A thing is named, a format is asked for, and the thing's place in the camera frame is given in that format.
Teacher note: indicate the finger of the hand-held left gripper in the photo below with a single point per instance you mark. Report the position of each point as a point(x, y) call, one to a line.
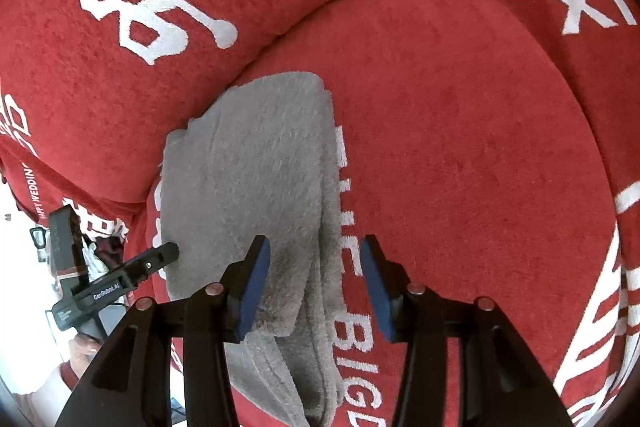
point(155, 257)

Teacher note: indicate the person's left forearm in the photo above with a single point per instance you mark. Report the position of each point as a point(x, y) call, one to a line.
point(45, 389)

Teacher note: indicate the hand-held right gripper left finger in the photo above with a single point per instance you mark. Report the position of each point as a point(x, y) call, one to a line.
point(252, 289)

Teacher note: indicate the person's left hand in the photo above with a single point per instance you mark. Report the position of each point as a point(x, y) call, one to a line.
point(85, 354)

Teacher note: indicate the red printed sofa cover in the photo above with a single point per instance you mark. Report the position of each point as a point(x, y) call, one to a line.
point(450, 132)

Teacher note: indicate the grey fleece garment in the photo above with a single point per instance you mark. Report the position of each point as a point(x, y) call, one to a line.
point(250, 167)

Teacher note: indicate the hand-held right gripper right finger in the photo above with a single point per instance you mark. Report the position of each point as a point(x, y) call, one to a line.
point(375, 289)

